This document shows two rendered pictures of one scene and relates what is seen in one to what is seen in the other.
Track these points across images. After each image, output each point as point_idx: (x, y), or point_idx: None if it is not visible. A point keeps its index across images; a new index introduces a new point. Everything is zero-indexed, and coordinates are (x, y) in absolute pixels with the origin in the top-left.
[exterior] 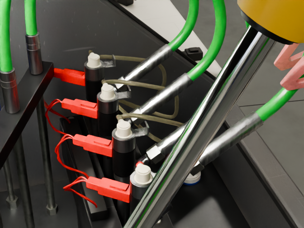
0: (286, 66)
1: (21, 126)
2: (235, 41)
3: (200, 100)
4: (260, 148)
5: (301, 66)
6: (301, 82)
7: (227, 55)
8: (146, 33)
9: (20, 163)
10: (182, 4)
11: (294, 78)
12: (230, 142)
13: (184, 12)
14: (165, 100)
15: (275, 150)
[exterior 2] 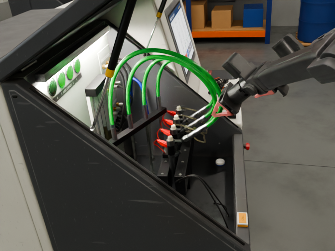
0: (217, 110)
1: (146, 123)
2: (329, 131)
3: (228, 132)
4: (239, 151)
5: (214, 108)
6: (216, 114)
7: (321, 138)
8: (204, 102)
9: (147, 137)
10: (304, 108)
11: (214, 112)
12: (196, 132)
13: (304, 113)
14: (196, 123)
15: (328, 191)
